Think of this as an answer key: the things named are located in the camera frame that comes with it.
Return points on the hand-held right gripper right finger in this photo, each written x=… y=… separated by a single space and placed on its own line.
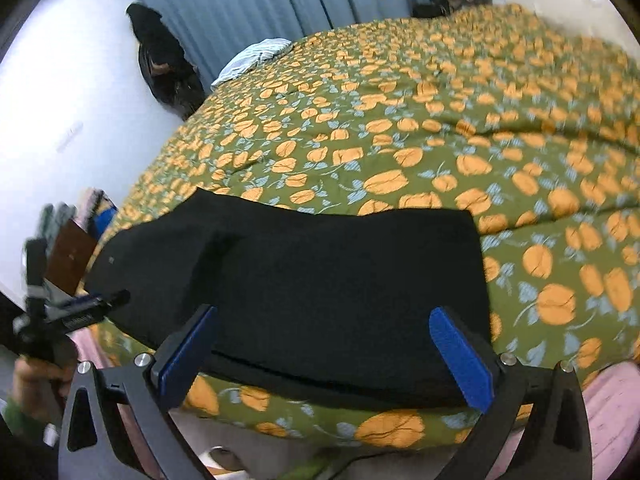
x=462 y=360

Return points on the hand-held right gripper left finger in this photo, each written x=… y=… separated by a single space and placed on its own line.
x=185 y=360

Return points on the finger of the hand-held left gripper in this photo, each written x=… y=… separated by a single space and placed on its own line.
x=82 y=307

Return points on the black pants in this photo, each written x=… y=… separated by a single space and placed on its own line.
x=325 y=270

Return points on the person's left hand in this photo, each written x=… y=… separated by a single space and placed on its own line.
x=35 y=377

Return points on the person's left leg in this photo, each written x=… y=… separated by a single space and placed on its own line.
x=107 y=345

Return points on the brown wooden cabinet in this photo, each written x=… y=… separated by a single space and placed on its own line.
x=70 y=255

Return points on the pile of colourful clothes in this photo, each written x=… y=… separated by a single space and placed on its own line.
x=95 y=207

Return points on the green floral blanket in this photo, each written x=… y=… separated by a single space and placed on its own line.
x=450 y=110

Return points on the dark hanging clothes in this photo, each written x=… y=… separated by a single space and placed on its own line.
x=165 y=70

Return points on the white striped cloth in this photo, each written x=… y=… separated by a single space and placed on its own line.
x=255 y=57

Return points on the black bag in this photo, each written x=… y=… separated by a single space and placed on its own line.
x=430 y=10

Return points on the white wall socket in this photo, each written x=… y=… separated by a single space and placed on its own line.
x=69 y=136

